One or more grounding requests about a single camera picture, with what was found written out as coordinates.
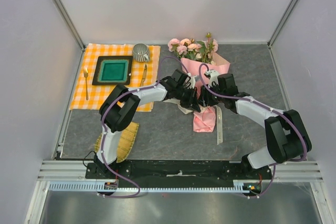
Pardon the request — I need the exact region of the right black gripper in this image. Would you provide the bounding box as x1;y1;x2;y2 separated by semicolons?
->
197;81;226;108

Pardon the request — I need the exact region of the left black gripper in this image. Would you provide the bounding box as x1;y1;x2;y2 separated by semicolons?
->
174;87;201;113

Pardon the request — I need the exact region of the pink wrapping paper sheet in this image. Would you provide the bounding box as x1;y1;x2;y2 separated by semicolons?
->
180;52;231;133

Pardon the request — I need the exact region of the cream ribbon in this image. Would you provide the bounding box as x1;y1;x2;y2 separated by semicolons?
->
164;99;224;145

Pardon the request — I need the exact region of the peach rose stem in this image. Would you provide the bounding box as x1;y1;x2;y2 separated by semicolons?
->
195;47;213;63

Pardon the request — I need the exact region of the cream rose stem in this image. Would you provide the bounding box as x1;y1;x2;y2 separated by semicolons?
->
176;39;202;60

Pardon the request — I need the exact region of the pink rose stem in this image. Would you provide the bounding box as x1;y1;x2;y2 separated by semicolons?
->
200;32;218;55
167;38;180;52

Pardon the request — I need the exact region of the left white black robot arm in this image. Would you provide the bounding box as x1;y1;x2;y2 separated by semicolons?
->
93;70;201;178

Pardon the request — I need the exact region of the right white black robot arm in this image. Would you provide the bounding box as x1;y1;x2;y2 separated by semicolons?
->
199;70;312;179

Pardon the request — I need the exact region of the grey striped mug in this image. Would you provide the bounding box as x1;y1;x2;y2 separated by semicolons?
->
132;44;150;62

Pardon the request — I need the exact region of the woven bamboo mat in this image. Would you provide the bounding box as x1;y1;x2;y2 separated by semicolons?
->
95;122;139;165

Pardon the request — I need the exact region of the black green square plate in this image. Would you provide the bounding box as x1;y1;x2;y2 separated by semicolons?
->
92;56;133;86

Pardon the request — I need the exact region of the orange white checkered cloth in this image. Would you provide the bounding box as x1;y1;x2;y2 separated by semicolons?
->
69;44;161;110

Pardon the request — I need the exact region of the gold spoon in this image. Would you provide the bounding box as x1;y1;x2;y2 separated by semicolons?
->
83;67;89;101

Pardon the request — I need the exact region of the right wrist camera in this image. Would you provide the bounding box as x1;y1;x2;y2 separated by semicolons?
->
204;70;220;88

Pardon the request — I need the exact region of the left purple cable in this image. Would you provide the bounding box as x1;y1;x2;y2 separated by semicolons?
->
100;56;190;199

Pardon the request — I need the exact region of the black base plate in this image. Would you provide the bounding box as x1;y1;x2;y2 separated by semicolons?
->
85;159;271;188

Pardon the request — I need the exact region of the right aluminium frame post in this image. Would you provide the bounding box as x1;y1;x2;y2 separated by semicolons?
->
267;0;300;48

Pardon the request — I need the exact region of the aluminium frame post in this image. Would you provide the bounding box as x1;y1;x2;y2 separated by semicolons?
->
267;0;300;48
52;0;86;51

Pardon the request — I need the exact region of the white cable duct strip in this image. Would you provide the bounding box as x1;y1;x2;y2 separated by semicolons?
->
49;181;261;193

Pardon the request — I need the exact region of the left aluminium frame post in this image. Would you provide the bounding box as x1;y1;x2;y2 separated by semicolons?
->
52;0;86;51

